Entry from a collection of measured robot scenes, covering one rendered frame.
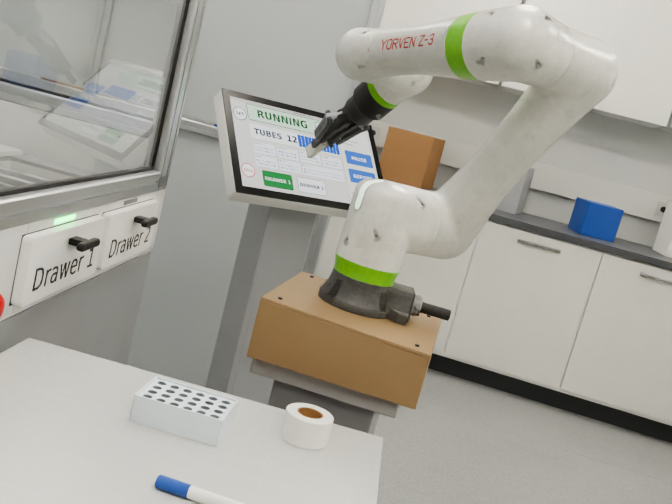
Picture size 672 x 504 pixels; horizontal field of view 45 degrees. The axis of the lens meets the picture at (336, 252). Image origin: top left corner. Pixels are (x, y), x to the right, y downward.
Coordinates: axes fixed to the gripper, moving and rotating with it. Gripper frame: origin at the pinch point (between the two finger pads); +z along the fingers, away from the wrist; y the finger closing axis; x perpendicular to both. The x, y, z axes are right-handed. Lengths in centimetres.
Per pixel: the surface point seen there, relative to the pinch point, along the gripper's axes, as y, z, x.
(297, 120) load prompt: -9.9, 17.8, -20.0
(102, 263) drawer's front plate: 56, 2, 36
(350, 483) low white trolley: 46, -48, 86
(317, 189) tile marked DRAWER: -12.5, 17.6, 1.3
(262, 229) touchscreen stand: -4.3, 34.2, 6.9
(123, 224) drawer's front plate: 52, 2, 27
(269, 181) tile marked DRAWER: 3.0, 17.6, 1.4
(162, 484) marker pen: 72, -47, 84
